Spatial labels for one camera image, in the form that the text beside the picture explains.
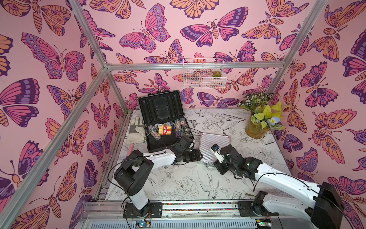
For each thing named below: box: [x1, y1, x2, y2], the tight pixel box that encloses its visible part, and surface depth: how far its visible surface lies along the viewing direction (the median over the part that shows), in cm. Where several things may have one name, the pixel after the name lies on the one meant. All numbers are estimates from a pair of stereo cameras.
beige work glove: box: [127, 116, 147, 144], surface depth 108 cm
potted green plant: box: [237, 91, 286, 139], surface depth 91 cm
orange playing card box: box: [158, 124, 173, 136], surface depth 102 cm
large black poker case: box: [138, 90, 194, 153], surface depth 108 cm
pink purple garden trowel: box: [122, 143, 135, 161], surface depth 99 cm
